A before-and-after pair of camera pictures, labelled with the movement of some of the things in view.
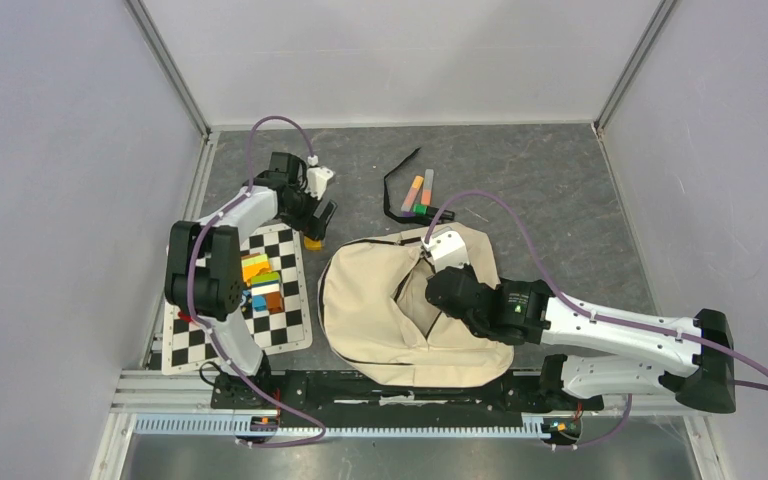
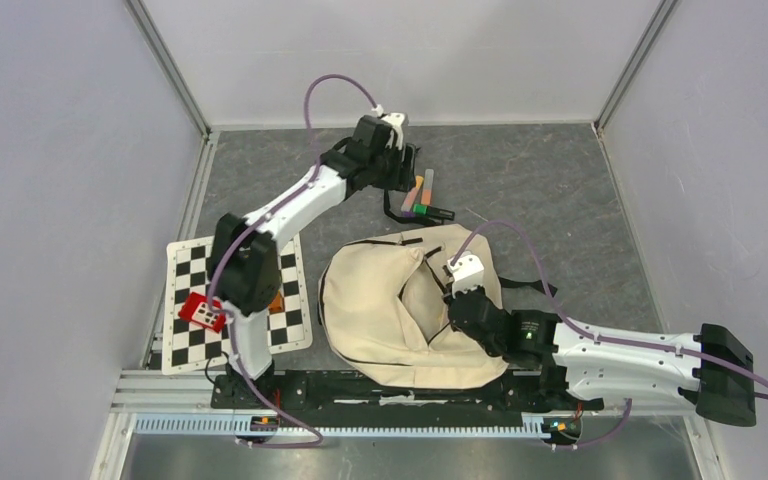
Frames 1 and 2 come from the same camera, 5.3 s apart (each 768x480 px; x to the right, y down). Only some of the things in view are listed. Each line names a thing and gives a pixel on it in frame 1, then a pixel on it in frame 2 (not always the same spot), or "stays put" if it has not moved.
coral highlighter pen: (427, 191) stays put
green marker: (433, 212) stays put
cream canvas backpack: (380, 320) stays put
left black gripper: (311, 226) → (402, 179)
